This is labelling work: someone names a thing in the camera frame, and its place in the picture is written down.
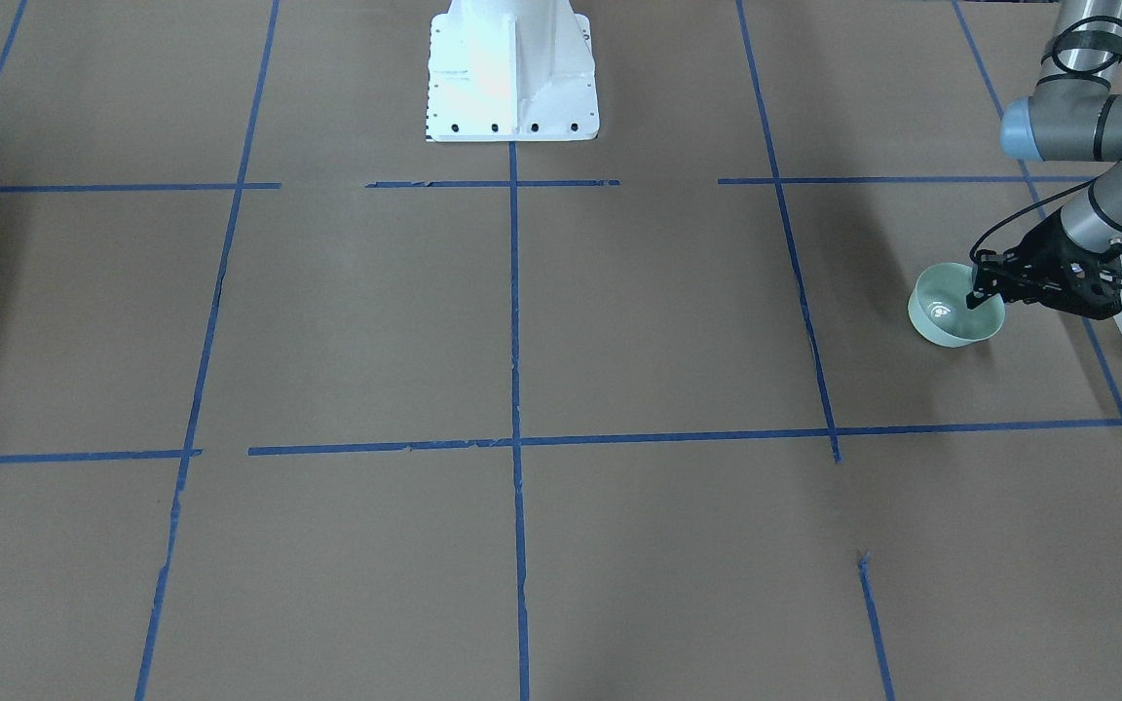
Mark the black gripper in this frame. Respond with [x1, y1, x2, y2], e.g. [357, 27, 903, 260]
[966, 213, 1122, 320]

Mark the light green bowl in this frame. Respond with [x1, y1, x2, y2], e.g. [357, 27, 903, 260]
[907, 262, 1006, 348]

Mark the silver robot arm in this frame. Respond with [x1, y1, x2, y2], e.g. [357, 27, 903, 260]
[965, 1, 1122, 320]

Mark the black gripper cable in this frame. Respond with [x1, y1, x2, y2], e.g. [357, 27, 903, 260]
[968, 15, 1122, 264]

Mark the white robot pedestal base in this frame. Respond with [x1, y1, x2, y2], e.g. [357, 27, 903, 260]
[425, 1, 601, 142]

